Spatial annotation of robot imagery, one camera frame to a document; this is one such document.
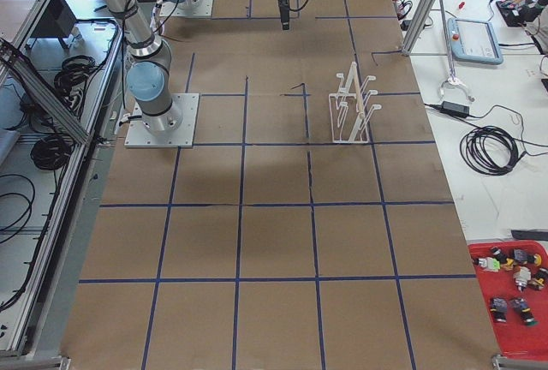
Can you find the silver reach grabber tool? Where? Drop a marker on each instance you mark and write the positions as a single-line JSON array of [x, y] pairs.
[[452, 82]]

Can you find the blue teach pendant tablet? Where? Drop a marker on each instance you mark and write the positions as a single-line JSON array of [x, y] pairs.
[[474, 41]]

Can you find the black power adapter brick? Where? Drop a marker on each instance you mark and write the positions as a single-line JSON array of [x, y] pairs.
[[454, 109]]

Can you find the red plastic parts bin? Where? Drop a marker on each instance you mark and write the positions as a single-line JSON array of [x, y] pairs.
[[513, 280]]

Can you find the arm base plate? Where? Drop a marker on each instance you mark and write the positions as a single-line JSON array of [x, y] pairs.
[[197, 9], [175, 128]]

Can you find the white wire cup rack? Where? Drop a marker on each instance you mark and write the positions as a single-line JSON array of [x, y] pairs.
[[349, 108]]

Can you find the aluminium frame post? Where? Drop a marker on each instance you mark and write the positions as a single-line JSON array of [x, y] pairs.
[[417, 24]]

